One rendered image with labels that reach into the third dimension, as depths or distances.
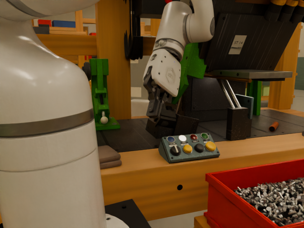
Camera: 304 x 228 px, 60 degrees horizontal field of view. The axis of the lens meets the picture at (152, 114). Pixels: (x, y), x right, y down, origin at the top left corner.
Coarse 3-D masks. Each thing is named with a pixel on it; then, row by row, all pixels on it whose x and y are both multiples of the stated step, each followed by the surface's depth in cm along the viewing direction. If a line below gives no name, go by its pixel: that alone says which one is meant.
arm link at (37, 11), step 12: (12, 0) 25; (24, 0) 25; (36, 0) 25; (48, 0) 24; (60, 0) 24; (72, 0) 25; (84, 0) 25; (96, 0) 27; (36, 12) 27; (48, 12) 27; (60, 12) 27
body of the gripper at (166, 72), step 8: (152, 56) 68; (160, 56) 66; (168, 56) 68; (176, 56) 70; (152, 64) 66; (160, 64) 65; (168, 64) 67; (176, 64) 70; (144, 72) 67; (152, 72) 64; (160, 72) 65; (168, 72) 67; (176, 72) 70; (144, 80) 66; (152, 80) 66; (160, 80) 64; (168, 80) 67; (176, 80) 70; (168, 88) 67; (176, 88) 70
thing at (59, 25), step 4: (32, 20) 681; (40, 20) 687; (44, 20) 691; (48, 20) 695; (56, 20) 701; (60, 20) 705; (32, 24) 683; (52, 24) 720; (56, 24) 703; (60, 24) 708; (64, 24) 712; (68, 24) 717; (72, 24) 722; (52, 28) 695; (56, 28) 699; (60, 28) 703; (64, 28) 707; (68, 28) 711; (72, 28) 715; (60, 56) 727; (64, 56) 731; (68, 56) 735; (72, 56) 739; (76, 56) 743; (68, 60) 731; (72, 60) 735; (76, 60) 740
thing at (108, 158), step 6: (102, 150) 70; (108, 150) 70; (114, 150) 70; (102, 156) 66; (108, 156) 66; (114, 156) 67; (120, 156) 67; (102, 162) 65; (108, 162) 66; (114, 162) 66; (120, 162) 67; (102, 168) 65
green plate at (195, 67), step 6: (186, 48) 91; (192, 48) 88; (198, 48) 90; (186, 54) 90; (192, 54) 89; (198, 54) 91; (186, 60) 89; (192, 60) 90; (198, 60) 91; (186, 66) 89; (192, 66) 91; (198, 66) 91; (204, 66) 92; (186, 72) 89; (192, 72) 91; (198, 72) 92; (204, 72) 93; (198, 78) 95
